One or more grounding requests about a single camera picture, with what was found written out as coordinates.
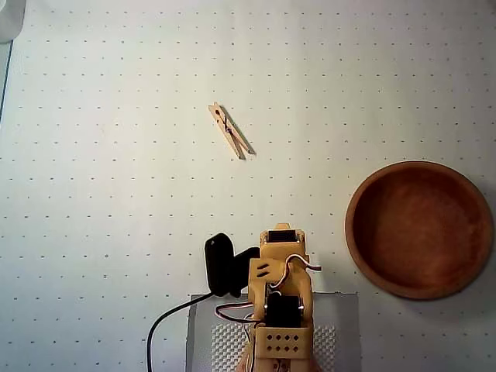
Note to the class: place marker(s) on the brown wooden bowl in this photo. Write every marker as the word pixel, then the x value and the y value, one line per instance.
pixel 418 232

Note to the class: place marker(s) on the perforated robot base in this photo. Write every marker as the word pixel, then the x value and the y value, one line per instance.
pixel 279 366

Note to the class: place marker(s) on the wooden clothespin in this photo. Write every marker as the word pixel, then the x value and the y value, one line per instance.
pixel 232 133

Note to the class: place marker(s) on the grey metal base plate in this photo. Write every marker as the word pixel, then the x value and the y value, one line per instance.
pixel 341 310

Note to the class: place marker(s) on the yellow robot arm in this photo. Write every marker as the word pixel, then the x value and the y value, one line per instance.
pixel 283 341

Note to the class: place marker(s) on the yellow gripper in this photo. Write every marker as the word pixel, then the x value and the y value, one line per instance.
pixel 281 236

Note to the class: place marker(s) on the white container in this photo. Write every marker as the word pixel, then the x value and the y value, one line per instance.
pixel 7 19

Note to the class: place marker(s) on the white dotted paper sheet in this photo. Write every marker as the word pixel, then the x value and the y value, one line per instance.
pixel 116 193

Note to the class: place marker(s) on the white mesh grip mat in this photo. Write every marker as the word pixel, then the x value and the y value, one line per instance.
pixel 228 345

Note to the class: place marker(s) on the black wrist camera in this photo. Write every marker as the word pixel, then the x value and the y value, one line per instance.
pixel 219 267

